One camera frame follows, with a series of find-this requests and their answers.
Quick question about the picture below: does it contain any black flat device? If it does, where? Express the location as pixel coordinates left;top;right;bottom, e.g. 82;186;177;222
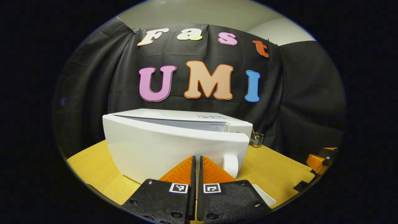
294;180;311;192

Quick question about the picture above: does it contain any white microwave oven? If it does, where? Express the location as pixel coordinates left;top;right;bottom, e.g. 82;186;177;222
102;108;254;184

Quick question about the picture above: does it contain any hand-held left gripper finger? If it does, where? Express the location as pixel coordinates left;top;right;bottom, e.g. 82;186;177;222
121;155;196;224
197;155;271;223

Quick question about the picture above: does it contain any white plastic tray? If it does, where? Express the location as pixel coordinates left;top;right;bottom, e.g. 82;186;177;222
251;184;276;208

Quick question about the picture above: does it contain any black backdrop cloth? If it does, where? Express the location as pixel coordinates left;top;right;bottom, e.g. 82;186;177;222
53;17;347;162

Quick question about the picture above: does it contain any glass cup with stick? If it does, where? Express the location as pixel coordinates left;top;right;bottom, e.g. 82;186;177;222
250;129;265;148

